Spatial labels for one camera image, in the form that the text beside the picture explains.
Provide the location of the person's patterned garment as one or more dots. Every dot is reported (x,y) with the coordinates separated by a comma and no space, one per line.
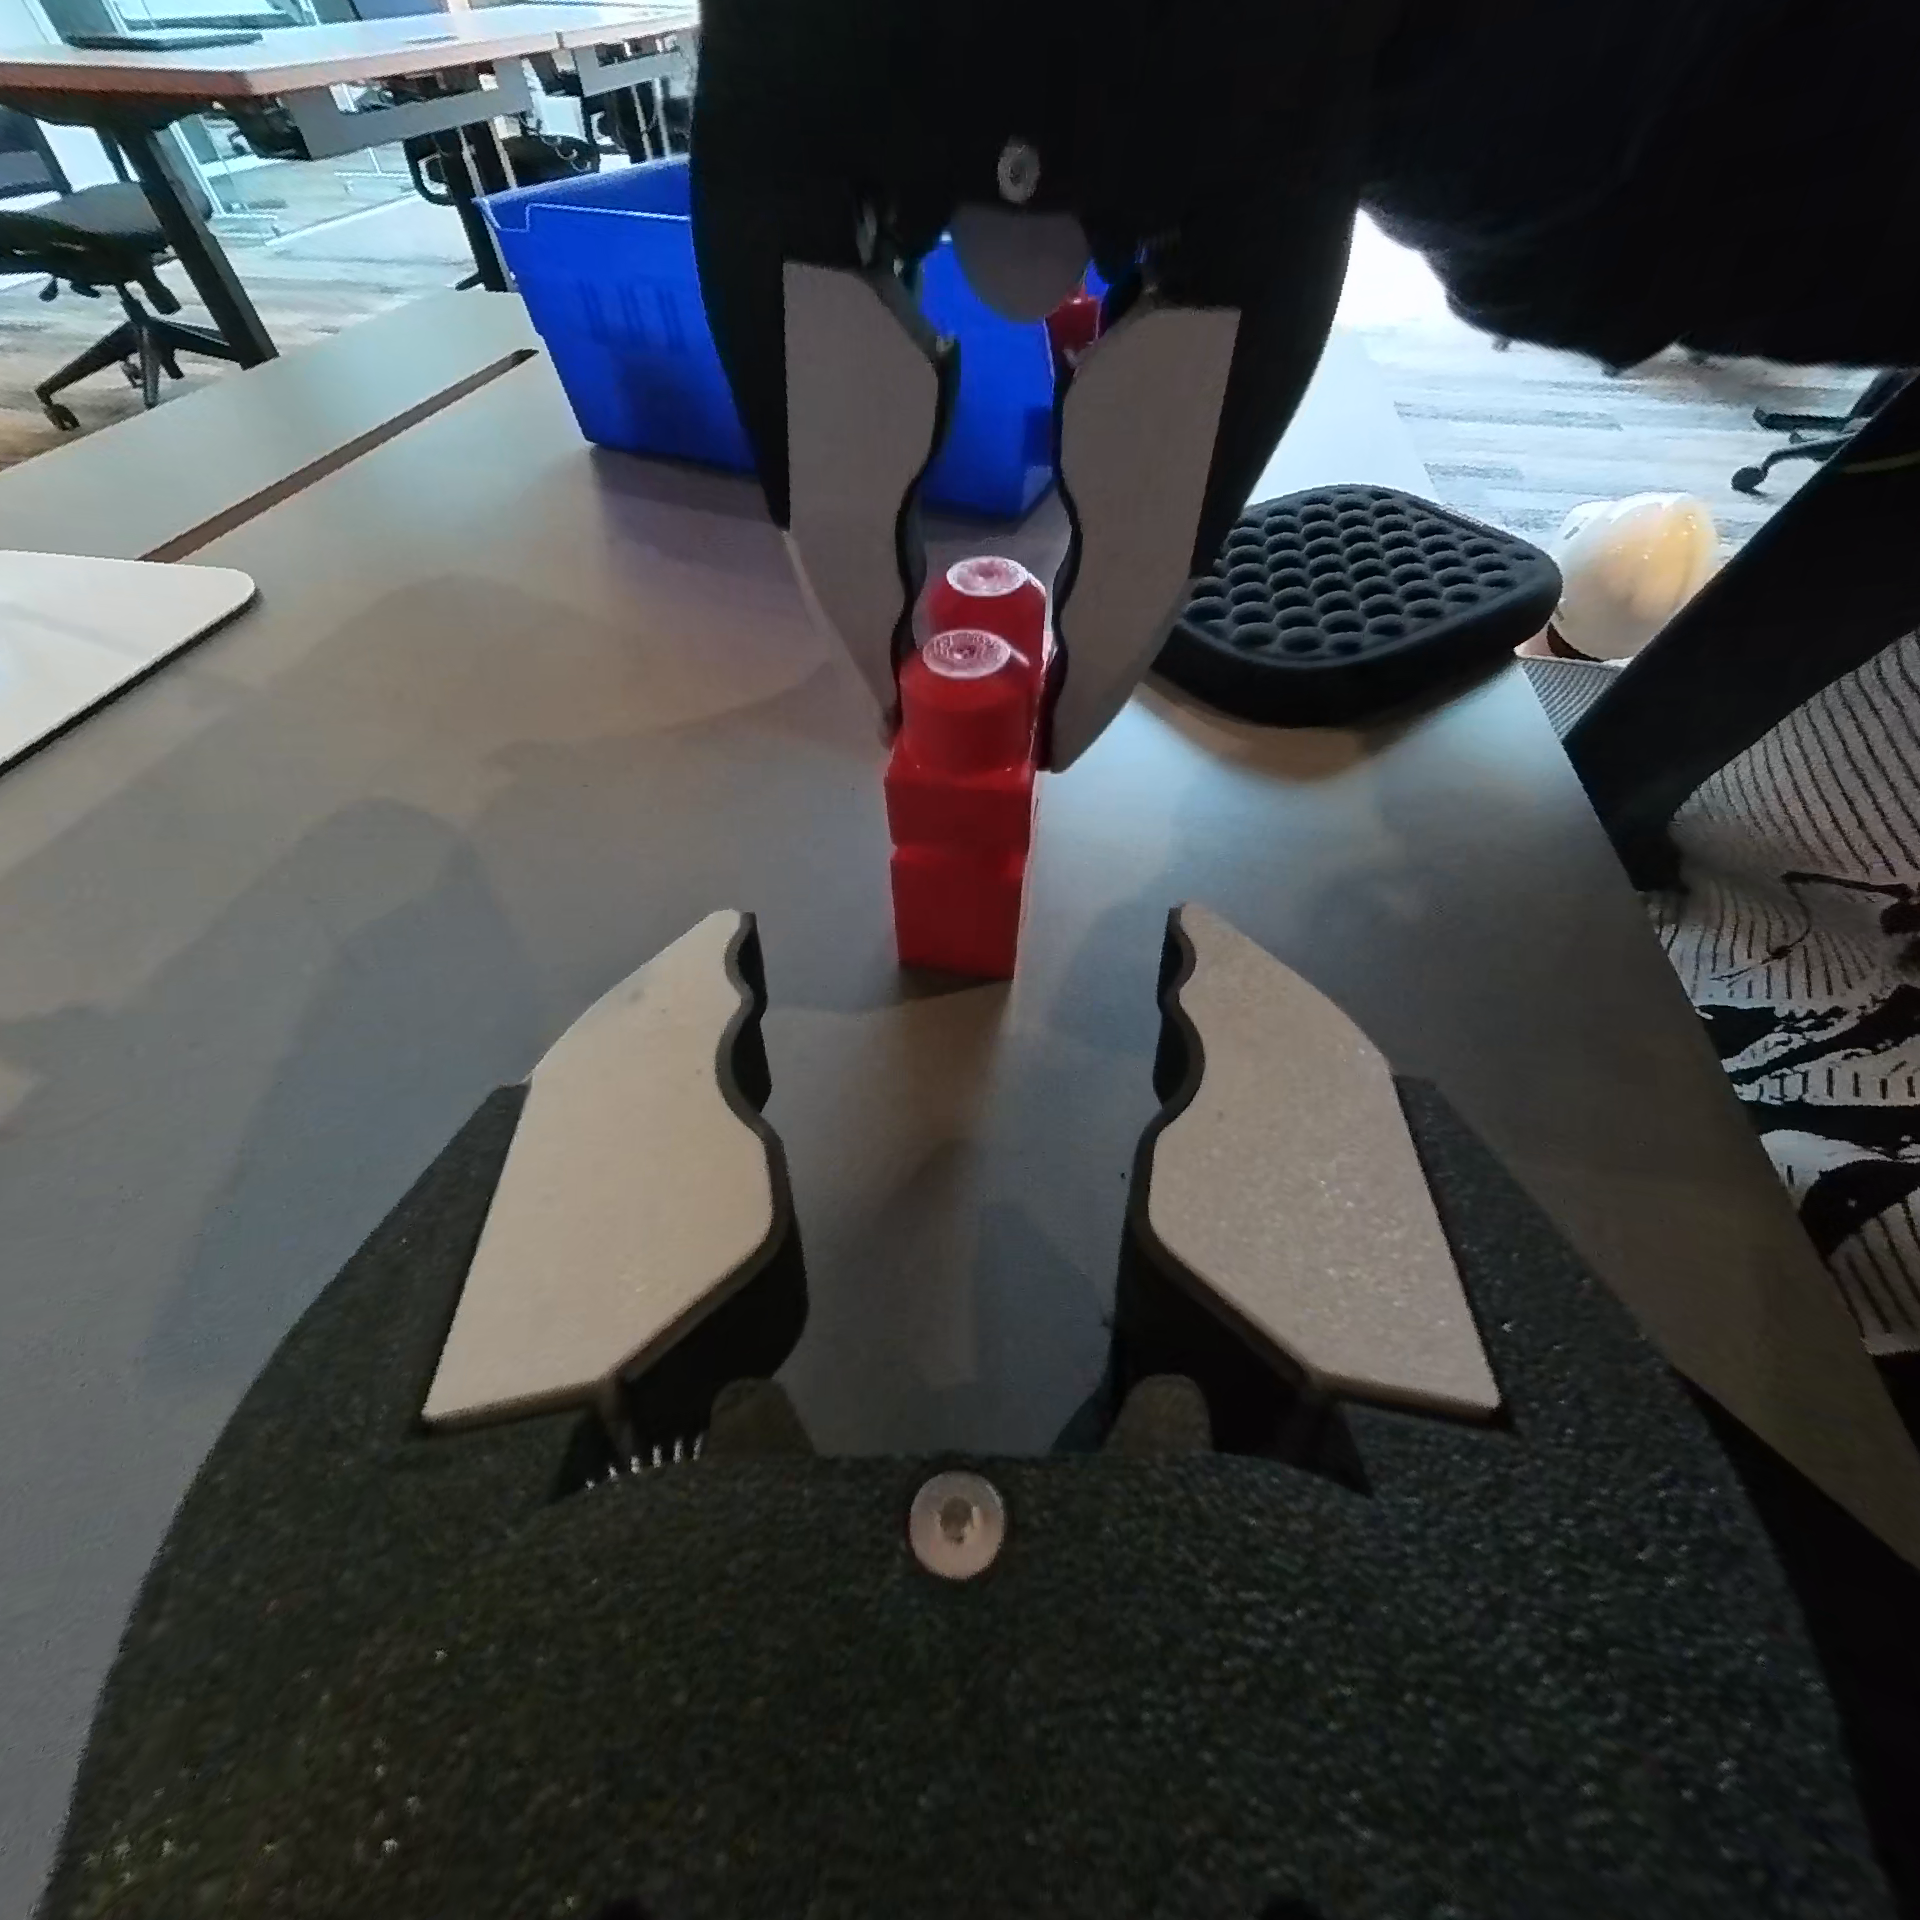
(1816,991)

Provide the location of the wooden background desk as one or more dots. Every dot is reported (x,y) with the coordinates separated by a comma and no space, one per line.
(301,60)

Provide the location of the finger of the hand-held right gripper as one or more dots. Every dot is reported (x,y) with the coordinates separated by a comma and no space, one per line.
(1148,481)
(846,450)

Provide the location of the black honeycomb rubber pad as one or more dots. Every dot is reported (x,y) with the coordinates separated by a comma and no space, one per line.
(1366,601)

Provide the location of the blue bin with white label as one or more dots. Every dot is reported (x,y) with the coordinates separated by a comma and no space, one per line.
(632,331)

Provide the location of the red two-stud mega block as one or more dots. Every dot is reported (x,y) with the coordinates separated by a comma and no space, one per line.
(961,766)

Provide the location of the black office chair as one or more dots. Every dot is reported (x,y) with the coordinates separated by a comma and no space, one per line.
(1831,434)
(105,240)

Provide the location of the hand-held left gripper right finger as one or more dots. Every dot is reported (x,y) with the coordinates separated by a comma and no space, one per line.
(1305,1201)

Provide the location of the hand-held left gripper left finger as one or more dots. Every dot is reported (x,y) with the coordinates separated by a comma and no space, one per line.
(616,1201)

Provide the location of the red single-stud mega block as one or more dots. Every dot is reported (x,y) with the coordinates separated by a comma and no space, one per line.
(961,910)

